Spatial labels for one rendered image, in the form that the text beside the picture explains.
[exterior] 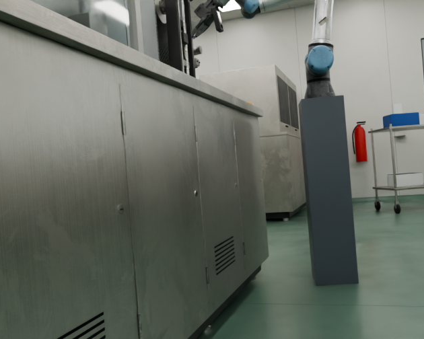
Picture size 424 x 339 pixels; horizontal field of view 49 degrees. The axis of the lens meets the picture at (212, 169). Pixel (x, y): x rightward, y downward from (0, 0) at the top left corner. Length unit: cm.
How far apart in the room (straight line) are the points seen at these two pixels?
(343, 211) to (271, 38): 495
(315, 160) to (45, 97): 160
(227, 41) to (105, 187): 623
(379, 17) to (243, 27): 189
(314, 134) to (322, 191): 28
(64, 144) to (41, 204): 13
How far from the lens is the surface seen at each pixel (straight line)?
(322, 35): 228
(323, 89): 235
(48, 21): 91
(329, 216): 230
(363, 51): 682
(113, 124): 108
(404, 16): 693
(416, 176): 534
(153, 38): 207
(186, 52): 202
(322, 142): 228
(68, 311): 93
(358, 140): 650
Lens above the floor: 59
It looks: level
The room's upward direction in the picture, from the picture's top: 5 degrees counter-clockwise
